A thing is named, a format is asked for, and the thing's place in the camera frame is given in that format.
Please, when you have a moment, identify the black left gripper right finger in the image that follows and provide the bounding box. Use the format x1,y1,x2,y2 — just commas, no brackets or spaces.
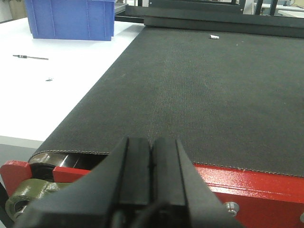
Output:
142,138,242,228

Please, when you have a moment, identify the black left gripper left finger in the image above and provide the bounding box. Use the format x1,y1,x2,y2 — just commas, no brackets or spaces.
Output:
15,138,152,228

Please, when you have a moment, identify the olive green bearing housing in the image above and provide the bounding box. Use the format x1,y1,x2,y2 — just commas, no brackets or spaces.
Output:
5,179,70,222

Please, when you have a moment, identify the dark conveyor belt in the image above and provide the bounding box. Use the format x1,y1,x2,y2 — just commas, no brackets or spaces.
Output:
37,27,304,177

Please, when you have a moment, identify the small white paper scrap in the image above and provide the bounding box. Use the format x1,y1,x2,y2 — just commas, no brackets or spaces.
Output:
210,35,219,39

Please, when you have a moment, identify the thin metal rod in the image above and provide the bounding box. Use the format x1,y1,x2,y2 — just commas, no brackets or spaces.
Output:
12,55,49,60

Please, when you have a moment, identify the blue plastic bin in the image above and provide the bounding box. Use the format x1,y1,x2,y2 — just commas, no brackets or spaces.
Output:
25,0,115,41

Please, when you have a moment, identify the red conveyor frame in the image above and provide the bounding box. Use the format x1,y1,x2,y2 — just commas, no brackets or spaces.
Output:
0,160,304,228

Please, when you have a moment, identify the black metal frame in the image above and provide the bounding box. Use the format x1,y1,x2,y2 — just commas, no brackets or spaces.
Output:
114,0,304,38

